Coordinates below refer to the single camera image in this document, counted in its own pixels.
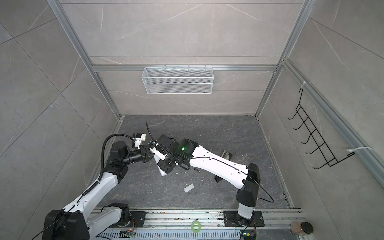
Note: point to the black binder clip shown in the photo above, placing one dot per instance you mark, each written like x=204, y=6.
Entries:
x=218, y=179

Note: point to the black wire hook rack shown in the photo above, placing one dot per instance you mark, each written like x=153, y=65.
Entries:
x=315, y=136

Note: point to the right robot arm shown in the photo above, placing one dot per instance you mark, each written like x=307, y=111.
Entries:
x=246, y=179

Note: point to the green tape roll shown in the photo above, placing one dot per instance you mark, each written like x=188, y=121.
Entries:
x=196, y=226

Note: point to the white battery cover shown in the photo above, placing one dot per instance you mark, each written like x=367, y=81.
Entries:
x=189, y=188

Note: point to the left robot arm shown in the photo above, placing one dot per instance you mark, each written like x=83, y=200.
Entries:
x=74, y=221

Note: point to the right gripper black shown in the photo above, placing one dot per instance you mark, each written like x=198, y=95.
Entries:
x=164, y=167

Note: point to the amber jar black lid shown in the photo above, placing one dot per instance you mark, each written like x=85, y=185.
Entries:
x=302, y=228

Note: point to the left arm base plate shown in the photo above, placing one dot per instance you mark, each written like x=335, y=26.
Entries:
x=135, y=219

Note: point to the white wire mesh basket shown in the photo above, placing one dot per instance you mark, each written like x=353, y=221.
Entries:
x=178, y=80

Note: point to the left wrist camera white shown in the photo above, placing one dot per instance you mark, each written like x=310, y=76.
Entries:
x=137, y=140

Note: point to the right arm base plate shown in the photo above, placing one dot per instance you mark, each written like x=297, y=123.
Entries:
x=233, y=219

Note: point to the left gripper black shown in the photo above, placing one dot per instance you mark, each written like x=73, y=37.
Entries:
x=148, y=156

